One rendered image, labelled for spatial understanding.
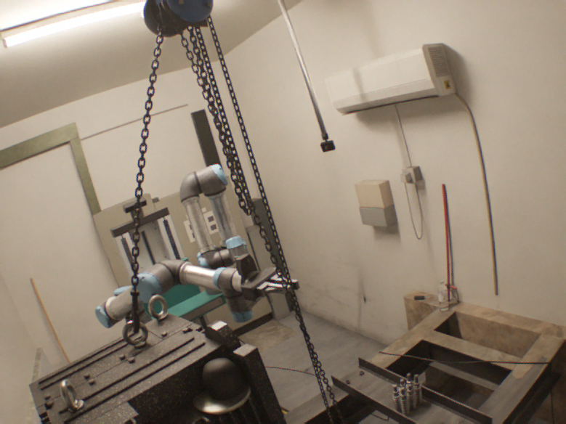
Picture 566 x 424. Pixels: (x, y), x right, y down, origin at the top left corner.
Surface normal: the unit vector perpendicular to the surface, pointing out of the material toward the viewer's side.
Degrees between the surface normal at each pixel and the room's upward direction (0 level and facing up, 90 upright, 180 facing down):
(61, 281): 90
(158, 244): 90
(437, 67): 90
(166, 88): 90
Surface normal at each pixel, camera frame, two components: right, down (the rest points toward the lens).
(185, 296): 0.58, 0.00
